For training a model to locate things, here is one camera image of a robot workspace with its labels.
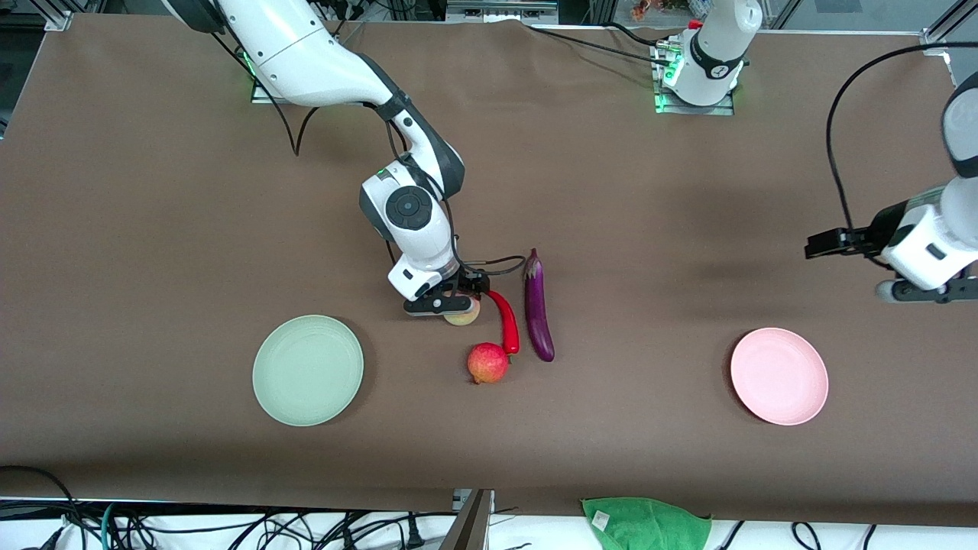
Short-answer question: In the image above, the red chili pepper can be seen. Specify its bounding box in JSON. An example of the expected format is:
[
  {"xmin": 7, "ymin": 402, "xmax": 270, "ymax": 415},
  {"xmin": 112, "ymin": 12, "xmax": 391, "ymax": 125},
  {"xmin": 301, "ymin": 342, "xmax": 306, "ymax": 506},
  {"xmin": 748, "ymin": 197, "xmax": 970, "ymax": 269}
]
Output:
[{"xmin": 486, "ymin": 289, "xmax": 521, "ymax": 356}]

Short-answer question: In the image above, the purple eggplant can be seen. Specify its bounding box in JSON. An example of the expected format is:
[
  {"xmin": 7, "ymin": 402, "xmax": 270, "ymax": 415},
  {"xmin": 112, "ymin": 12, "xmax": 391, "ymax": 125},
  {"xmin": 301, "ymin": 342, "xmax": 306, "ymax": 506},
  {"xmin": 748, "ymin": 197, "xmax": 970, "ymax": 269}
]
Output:
[{"xmin": 523, "ymin": 247, "xmax": 555, "ymax": 363}]

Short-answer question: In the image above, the red pomegranate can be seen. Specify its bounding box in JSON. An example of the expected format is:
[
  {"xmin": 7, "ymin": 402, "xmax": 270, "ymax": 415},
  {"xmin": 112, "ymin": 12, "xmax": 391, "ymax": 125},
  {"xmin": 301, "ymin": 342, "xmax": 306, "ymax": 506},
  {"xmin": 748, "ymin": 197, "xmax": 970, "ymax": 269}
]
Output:
[{"xmin": 467, "ymin": 342, "xmax": 510, "ymax": 386}]

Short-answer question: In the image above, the pink plate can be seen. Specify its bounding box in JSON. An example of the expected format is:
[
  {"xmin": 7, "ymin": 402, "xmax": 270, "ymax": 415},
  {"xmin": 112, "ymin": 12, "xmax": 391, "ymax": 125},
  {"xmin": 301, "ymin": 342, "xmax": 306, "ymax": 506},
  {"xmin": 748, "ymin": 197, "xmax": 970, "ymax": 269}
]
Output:
[{"xmin": 730, "ymin": 327, "xmax": 830, "ymax": 426}]

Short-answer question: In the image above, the light green plate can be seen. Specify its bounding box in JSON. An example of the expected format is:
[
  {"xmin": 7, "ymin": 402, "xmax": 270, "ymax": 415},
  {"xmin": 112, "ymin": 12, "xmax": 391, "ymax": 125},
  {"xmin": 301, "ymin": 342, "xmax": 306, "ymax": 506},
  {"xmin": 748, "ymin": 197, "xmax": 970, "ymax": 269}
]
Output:
[{"xmin": 252, "ymin": 314, "xmax": 365, "ymax": 427}]

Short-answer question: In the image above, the grey metal box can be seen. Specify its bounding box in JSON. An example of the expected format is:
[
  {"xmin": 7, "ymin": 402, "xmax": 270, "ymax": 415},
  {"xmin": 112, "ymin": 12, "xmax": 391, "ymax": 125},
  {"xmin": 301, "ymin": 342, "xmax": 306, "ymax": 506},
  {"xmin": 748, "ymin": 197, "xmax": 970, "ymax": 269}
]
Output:
[{"xmin": 446, "ymin": 0, "xmax": 559, "ymax": 24}]

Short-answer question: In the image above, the orange background clutter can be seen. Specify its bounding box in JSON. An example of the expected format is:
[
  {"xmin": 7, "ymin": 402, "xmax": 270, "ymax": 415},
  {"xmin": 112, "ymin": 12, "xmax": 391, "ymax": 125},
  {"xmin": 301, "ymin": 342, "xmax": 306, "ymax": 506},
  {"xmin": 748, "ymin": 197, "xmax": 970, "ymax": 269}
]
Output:
[{"xmin": 630, "ymin": 0, "xmax": 692, "ymax": 22}]

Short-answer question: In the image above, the green cloth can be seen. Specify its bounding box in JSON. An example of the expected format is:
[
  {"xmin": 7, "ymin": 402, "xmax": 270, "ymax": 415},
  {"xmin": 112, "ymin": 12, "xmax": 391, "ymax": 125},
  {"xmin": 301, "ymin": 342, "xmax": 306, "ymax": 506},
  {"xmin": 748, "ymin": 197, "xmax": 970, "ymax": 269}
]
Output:
[{"xmin": 581, "ymin": 497, "xmax": 713, "ymax": 550}]

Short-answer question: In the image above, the table cover sheet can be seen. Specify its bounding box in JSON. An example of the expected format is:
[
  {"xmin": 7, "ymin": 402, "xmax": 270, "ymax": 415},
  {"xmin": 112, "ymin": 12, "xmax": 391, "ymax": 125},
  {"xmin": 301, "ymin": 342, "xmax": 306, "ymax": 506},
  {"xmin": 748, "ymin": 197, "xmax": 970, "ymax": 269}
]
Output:
[{"xmin": 0, "ymin": 14, "xmax": 978, "ymax": 528}]

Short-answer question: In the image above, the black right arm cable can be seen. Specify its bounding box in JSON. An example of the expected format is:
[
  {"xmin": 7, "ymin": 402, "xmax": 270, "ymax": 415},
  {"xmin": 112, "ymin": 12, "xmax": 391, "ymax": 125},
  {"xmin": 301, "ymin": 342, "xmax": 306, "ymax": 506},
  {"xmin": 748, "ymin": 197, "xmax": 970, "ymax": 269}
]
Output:
[{"xmin": 211, "ymin": 31, "xmax": 529, "ymax": 277}]

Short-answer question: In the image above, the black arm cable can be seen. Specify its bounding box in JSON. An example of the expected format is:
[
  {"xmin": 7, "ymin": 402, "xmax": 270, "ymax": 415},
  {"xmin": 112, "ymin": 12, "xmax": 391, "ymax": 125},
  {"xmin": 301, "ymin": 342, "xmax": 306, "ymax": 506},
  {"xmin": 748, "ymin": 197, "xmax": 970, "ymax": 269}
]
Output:
[
  {"xmin": 825, "ymin": 41, "xmax": 978, "ymax": 230},
  {"xmin": 211, "ymin": 31, "xmax": 529, "ymax": 277}
]

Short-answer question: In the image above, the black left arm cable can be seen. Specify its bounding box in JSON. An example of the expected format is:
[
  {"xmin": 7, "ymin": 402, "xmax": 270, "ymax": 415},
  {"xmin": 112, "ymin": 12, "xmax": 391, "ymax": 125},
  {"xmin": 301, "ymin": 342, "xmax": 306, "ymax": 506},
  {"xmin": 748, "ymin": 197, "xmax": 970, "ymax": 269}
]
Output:
[{"xmin": 825, "ymin": 41, "xmax": 978, "ymax": 230}]

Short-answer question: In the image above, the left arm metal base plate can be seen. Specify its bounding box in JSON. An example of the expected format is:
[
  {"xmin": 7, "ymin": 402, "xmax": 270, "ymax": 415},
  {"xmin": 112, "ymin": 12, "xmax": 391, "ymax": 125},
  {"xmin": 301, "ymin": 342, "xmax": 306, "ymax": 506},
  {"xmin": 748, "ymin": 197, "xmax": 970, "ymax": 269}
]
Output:
[{"xmin": 652, "ymin": 38, "xmax": 737, "ymax": 117}]

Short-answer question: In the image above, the aluminium profile post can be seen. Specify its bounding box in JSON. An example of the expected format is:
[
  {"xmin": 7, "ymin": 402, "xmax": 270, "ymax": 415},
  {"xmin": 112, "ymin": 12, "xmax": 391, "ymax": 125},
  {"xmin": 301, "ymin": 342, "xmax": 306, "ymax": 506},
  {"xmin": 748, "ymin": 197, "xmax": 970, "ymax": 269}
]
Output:
[{"xmin": 439, "ymin": 489, "xmax": 495, "ymax": 550}]

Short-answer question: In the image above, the black plug cable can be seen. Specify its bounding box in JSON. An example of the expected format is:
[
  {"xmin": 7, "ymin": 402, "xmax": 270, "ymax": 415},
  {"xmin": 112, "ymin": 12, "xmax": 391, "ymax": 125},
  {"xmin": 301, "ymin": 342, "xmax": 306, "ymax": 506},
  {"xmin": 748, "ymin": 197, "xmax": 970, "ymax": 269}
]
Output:
[{"xmin": 396, "ymin": 512, "xmax": 426, "ymax": 550}]

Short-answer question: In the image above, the long black base cable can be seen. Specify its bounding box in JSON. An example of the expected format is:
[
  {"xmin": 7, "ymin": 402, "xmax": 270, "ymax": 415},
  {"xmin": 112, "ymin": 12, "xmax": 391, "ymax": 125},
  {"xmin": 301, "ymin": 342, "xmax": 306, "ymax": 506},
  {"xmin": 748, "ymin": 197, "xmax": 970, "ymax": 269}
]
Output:
[{"xmin": 527, "ymin": 23, "xmax": 675, "ymax": 68}]

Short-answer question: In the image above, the thick black looped cable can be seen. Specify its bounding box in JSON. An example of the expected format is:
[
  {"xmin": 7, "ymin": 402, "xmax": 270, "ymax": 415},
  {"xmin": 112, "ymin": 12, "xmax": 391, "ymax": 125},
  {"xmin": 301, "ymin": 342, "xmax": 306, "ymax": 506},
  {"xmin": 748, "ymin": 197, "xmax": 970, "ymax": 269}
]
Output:
[{"xmin": 0, "ymin": 464, "xmax": 83, "ymax": 550}]

